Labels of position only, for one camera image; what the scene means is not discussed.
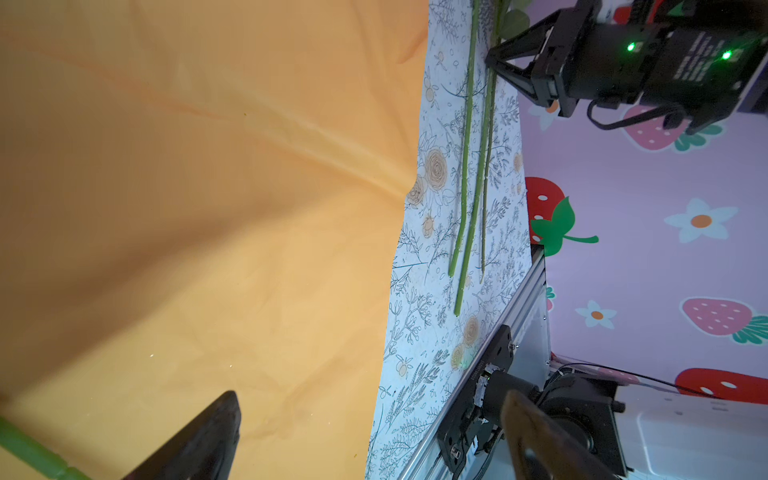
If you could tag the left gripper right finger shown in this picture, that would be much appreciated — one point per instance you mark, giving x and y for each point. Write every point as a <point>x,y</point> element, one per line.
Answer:
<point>541,449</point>

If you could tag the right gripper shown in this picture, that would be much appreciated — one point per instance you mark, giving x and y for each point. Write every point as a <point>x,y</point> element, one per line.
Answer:
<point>686,63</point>

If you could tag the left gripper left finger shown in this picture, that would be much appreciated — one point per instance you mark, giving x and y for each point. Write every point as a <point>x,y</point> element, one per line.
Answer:
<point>203,449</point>

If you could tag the orange wrapping paper sheet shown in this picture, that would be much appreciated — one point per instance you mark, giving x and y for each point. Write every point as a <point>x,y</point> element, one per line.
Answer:
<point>201,196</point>

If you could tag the light pink fake rose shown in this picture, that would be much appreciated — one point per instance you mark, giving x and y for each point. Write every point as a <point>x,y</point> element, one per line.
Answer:
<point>487,155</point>

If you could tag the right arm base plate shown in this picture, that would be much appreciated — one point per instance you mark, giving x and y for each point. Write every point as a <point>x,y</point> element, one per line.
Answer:
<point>462,420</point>

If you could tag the aluminium front rail frame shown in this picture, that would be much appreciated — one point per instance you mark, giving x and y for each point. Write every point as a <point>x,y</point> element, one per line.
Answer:
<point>527,316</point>

